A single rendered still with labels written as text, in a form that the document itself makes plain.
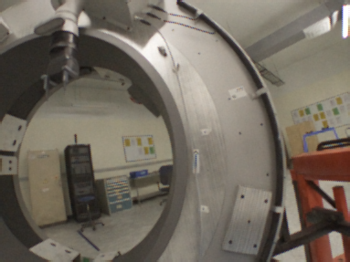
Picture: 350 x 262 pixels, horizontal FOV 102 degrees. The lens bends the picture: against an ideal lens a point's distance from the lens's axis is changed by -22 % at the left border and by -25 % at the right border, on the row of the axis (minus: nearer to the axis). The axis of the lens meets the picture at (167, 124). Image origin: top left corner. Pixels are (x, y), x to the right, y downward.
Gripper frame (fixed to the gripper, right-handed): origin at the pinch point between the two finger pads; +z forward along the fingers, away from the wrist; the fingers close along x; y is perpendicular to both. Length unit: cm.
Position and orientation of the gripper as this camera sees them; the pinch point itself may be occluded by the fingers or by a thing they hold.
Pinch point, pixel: (55, 98)
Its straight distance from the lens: 43.9
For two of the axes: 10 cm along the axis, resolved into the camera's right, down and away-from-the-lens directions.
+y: 1.7, 1.8, 9.7
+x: -9.7, 2.2, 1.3
